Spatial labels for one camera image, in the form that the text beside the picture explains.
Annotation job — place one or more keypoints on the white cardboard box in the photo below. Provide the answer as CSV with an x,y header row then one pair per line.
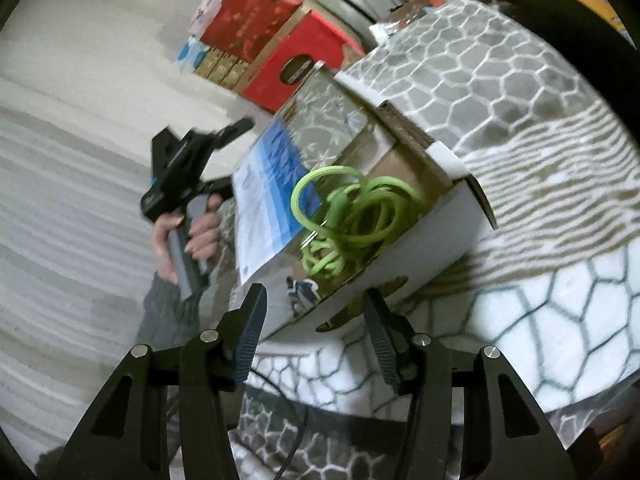
x,y
435,240

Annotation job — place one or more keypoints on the tan tissue box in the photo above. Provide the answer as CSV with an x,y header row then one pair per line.
x,y
222,69
207,62
237,76

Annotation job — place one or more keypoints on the pack of blue face masks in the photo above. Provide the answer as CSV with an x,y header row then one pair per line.
x,y
260,200

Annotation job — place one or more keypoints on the open box with clutter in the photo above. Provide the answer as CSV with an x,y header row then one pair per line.
x,y
400,15

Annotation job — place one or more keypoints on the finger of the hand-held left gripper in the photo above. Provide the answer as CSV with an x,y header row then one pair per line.
x,y
235,130
217,187

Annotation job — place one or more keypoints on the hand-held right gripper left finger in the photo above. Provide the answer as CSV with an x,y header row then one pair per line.
x,y
247,337

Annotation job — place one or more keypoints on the red gift box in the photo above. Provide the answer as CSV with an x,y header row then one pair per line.
x,y
245,10

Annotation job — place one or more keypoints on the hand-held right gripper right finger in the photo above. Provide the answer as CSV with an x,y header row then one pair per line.
x,y
384,347

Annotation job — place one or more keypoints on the pink tissue pack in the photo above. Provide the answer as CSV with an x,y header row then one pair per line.
x,y
205,7

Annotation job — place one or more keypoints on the grey and white patterned blanket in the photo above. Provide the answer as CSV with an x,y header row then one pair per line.
x,y
525,110

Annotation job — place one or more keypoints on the red gift bag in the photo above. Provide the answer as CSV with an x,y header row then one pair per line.
x,y
310,40

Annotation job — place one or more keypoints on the person's left forearm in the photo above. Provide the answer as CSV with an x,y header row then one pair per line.
x,y
165,310

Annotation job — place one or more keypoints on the person's left hand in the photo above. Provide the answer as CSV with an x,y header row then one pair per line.
x,y
207,230

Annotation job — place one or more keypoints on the blue tissue pack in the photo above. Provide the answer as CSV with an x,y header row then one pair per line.
x,y
189,55

